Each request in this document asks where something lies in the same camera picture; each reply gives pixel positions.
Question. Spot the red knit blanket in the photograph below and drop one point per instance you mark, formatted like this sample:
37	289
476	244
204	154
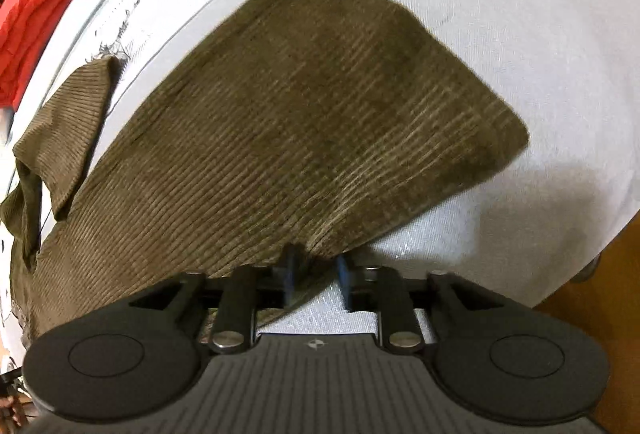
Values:
40	13

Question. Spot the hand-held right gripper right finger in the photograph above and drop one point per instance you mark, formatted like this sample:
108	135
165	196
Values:
345	286

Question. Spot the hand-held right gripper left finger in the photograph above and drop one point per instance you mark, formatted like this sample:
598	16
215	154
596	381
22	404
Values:
290	281

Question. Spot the light grey woven blanket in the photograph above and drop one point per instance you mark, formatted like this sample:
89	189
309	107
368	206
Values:
500	13

